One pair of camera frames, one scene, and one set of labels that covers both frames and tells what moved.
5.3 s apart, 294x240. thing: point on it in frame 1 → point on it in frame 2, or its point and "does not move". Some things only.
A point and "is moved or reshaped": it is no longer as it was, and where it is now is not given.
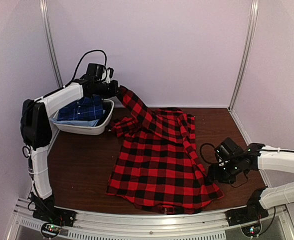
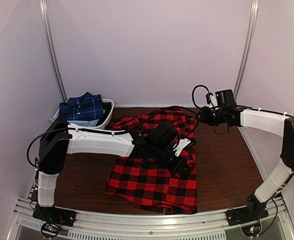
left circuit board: (51, 230) does not move
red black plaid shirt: (153, 162) is moved or reshaped
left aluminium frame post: (47, 29) does not move
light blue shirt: (87, 122) does not move
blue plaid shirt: (88, 108) does not move
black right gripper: (214, 175) → (204, 117)
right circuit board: (251, 230) does not move
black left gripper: (115, 90) → (175, 168)
